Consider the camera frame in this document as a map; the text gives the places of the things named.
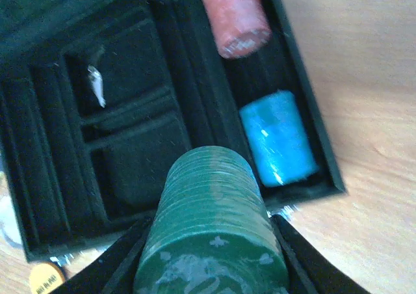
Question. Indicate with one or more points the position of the orange dealer button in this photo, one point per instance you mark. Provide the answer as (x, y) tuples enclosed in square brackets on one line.
[(45, 277)]

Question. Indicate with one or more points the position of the blue poker chip stack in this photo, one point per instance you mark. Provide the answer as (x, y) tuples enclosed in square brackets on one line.
[(278, 139)]

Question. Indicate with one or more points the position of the red poker chip stack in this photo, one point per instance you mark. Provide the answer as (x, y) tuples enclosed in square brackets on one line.
[(239, 27)]

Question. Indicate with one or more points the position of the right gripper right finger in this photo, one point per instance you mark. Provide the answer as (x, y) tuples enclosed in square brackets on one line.
[(309, 271)]

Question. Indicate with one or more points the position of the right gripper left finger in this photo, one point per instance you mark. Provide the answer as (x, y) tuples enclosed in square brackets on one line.
[(114, 270)]

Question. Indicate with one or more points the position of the small case keys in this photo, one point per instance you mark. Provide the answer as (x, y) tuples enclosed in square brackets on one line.
[(96, 84)]

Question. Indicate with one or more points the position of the green poker chip stack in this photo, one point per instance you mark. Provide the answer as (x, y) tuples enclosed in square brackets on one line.
[(211, 232)]

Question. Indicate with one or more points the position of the black poker set case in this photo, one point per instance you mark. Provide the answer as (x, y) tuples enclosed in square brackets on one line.
[(79, 175)]

